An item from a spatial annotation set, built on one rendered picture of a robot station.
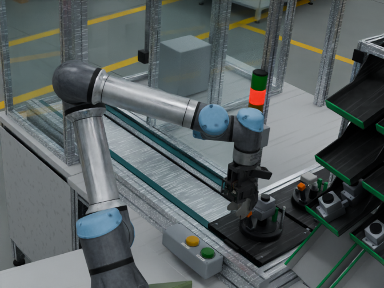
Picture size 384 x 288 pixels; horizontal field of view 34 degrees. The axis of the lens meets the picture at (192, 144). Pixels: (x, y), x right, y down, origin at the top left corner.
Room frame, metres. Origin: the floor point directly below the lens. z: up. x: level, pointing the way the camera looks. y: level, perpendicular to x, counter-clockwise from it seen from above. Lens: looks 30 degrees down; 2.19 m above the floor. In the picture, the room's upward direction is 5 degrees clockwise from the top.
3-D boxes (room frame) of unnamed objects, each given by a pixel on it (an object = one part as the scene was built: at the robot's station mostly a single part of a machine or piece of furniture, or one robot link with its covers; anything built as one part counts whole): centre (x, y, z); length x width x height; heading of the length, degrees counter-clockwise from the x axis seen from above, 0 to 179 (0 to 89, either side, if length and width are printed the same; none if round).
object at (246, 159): (1.55, -0.16, 1.29); 0.08 x 0.08 x 0.05
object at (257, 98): (1.85, -0.20, 1.33); 0.05 x 0.05 x 0.05
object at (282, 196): (1.80, -0.43, 1.01); 0.24 x 0.24 x 0.13; 43
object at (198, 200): (1.86, -0.05, 0.91); 0.84 x 0.28 x 0.10; 43
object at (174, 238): (1.54, -0.03, 0.93); 0.21 x 0.07 x 0.06; 43
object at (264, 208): (1.63, -0.25, 1.06); 0.08 x 0.04 x 0.07; 133
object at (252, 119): (1.55, -0.15, 1.36); 0.09 x 0.08 x 0.11; 88
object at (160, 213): (1.72, 0.06, 0.91); 0.89 x 0.06 x 0.11; 43
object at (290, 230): (1.63, -0.24, 0.96); 0.24 x 0.24 x 0.02; 43
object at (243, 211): (1.53, -0.16, 1.10); 0.06 x 0.03 x 0.09; 133
